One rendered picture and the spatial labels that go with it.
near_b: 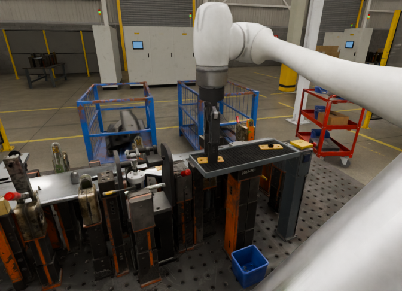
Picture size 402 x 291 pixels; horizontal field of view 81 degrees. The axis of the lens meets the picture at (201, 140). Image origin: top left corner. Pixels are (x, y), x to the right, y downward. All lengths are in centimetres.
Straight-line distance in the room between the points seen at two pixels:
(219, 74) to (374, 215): 51
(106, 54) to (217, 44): 814
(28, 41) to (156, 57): 637
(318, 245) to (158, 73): 869
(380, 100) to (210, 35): 39
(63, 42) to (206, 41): 1241
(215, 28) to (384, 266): 56
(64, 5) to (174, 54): 783
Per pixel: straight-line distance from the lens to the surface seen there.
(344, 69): 51
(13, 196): 82
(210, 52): 65
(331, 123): 329
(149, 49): 876
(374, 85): 48
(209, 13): 66
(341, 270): 24
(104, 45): 871
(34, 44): 1323
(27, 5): 1560
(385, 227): 24
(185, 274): 104
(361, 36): 1116
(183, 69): 900
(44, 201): 102
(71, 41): 1290
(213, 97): 68
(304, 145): 97
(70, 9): 1518
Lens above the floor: 152
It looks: 23 degrees down
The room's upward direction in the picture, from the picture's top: straight up
